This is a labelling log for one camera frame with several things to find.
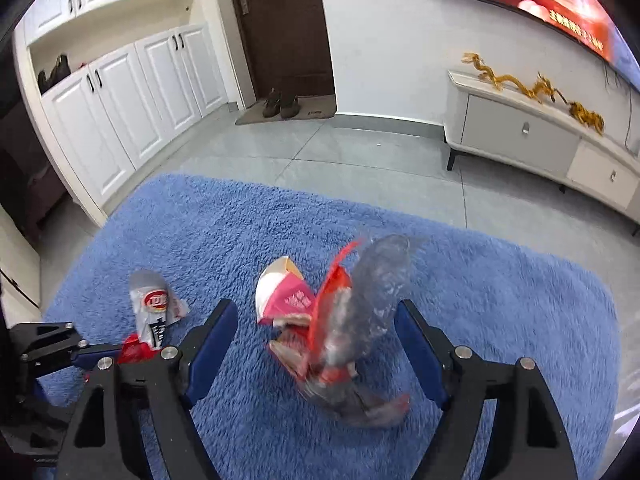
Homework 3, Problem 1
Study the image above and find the blue fluffy rug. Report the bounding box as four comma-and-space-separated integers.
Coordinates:
37, 172, 623, 480

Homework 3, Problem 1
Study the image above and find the golden dragon ornament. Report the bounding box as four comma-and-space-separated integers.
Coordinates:
461, 52, 605, 136

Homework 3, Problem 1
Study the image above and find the red silver foil wrapper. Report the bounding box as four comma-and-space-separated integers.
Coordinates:
268, 234, 414, 428

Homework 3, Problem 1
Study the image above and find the pair of dark shoes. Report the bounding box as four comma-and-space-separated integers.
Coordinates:
262, 89, 302, 120

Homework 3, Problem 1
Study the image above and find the pink white paper box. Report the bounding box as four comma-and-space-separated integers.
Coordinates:
255, 256, 316, 326

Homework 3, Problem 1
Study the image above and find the white red chips bag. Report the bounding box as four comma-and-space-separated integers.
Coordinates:
129, 269, 190, 350

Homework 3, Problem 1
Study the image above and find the white TV cabinet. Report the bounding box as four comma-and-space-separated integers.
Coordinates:
444, 72, 639, 222

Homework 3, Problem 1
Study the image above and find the dark brown door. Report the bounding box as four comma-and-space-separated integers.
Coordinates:
234, 0, 335, 99

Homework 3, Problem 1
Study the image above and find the white shoe cabinet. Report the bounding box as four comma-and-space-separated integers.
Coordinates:
13, 0, 232, 224

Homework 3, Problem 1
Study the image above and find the brown door mat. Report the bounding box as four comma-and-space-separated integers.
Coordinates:
234, 94, 339, 127

